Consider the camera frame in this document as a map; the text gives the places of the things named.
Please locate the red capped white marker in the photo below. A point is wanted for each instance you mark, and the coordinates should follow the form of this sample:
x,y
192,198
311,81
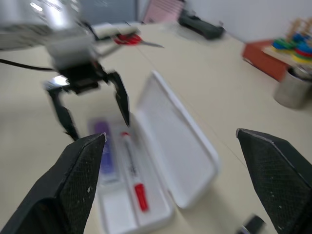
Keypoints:
x,y
135,170

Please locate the black marker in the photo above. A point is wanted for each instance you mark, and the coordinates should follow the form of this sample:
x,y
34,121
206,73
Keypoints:
x,y
252,224

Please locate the silver metal cup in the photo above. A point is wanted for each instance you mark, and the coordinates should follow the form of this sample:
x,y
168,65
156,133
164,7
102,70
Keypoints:
x,y
292,89

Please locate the black stapler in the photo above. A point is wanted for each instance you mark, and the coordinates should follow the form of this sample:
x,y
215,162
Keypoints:
x,y
202,25

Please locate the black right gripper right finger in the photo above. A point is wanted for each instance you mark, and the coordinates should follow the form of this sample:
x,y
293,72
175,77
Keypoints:
x,y
278,175

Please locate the white flat box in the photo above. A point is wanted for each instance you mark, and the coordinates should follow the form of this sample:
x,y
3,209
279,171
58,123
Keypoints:
x,y
114,30

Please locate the orange red box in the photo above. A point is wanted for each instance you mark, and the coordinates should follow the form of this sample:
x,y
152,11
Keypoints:
x,y
263,58

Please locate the purple marker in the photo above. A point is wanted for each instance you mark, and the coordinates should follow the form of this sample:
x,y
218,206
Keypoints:
x,y
106,151

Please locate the white plastic pencil case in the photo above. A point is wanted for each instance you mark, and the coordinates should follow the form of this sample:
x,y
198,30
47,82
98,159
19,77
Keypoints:
x,y
170,136

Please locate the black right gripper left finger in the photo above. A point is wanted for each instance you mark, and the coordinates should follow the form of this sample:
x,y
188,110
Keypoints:
x,y
61,190

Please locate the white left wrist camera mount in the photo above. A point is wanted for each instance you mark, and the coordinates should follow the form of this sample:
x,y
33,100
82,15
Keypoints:
x,y
70,50

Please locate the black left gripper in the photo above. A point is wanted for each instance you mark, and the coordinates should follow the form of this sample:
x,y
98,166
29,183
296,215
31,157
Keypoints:
x,y
81,78

